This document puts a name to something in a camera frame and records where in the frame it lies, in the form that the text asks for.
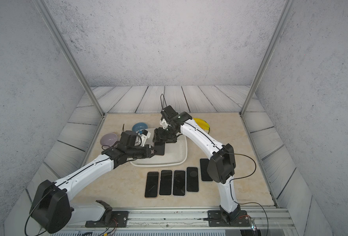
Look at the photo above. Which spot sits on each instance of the right metal frame post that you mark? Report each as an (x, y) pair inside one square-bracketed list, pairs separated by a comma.
[(268, 54)]

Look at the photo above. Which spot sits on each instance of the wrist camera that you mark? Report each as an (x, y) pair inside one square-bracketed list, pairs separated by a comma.
[(131, 139), (168, 114)]

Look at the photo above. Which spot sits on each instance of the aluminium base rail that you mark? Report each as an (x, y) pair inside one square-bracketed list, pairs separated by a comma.
[(188, 221)]

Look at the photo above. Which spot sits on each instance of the black phone cream case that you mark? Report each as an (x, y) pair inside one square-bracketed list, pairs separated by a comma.
[(166, 183)]

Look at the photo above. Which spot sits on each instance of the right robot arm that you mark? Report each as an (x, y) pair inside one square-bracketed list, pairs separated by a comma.
[(221, 157)]

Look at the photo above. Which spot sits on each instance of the blue bowl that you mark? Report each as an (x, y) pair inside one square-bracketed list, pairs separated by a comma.
[(139, 126)]

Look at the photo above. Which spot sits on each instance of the yellow banana bunch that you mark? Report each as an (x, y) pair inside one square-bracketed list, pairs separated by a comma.
[(202, 124)]

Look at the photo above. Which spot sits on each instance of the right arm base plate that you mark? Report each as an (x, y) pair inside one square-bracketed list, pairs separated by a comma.
[(216, 219)]

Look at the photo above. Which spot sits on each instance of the black phone grey-green case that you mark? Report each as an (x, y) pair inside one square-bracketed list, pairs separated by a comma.
[(192, 179)]

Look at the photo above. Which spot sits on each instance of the purple bowl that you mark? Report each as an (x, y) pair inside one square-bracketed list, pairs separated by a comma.
[(109, 140)]

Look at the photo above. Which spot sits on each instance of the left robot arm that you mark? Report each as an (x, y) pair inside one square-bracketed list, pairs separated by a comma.
[(51, 205)]

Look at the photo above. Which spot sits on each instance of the black phone purple case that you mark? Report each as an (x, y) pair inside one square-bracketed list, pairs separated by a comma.
[(179, 183)]

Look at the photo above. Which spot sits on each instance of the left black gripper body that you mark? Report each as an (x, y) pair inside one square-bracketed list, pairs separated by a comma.
[(139, 152)]

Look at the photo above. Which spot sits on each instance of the black phone green case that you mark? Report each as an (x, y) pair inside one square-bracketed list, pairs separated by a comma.
[(205, 177)]

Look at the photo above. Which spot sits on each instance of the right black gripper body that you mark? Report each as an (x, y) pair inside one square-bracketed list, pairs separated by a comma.
[(167, 134)]

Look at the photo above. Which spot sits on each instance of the metal frame post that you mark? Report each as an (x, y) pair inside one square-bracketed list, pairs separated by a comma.
[(268, 54), (52, 26)]

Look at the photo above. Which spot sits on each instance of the left metal frame post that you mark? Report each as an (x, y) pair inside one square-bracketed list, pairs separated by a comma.
[(52, 26)]

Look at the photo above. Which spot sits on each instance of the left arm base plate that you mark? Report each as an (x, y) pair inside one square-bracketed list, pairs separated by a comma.
[(119, 218)]

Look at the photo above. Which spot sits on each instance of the white plastic storage box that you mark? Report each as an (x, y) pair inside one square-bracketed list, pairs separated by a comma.
[(175, 153)]

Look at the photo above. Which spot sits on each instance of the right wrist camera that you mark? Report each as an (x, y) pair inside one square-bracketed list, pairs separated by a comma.
[(168, 114)]

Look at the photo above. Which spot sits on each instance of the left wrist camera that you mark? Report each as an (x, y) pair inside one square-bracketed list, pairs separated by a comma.
[(131, 139)]

